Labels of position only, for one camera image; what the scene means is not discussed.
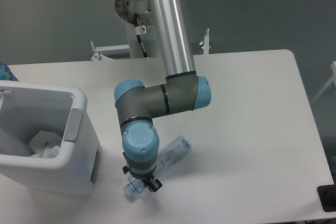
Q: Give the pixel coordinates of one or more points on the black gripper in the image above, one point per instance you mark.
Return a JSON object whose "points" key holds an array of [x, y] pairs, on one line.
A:
{"points": [[154, 184]]}

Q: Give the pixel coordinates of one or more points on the clear plastic water bottle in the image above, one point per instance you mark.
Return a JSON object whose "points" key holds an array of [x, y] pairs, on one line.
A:
{"points": [[168, 157]]}

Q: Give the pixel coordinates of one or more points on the white paper trash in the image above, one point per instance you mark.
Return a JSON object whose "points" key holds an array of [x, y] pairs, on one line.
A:
{"points": [[51, 150]]}

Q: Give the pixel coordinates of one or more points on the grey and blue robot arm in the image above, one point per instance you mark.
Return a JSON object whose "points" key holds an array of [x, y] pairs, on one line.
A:
{"points": [[183, 90]]}

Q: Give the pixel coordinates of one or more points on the white trash inside can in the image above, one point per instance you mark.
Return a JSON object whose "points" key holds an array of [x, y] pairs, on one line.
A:
{"points": [[37, 143]]}

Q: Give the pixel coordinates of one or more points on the white plastic trash can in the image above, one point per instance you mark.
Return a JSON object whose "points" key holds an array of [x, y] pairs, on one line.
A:
{"points": [[29, 108]]}

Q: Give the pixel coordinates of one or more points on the black object at right edge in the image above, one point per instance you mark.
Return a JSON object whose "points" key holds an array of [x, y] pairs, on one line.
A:
{"points": [[327, 197]]}

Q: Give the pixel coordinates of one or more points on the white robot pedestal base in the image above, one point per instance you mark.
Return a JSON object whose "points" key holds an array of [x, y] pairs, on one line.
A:
{"points": [[143, 39]]}

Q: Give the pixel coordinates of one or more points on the white frame at right edge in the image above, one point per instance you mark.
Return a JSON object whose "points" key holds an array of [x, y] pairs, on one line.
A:
{"points": [[329, 82]]}

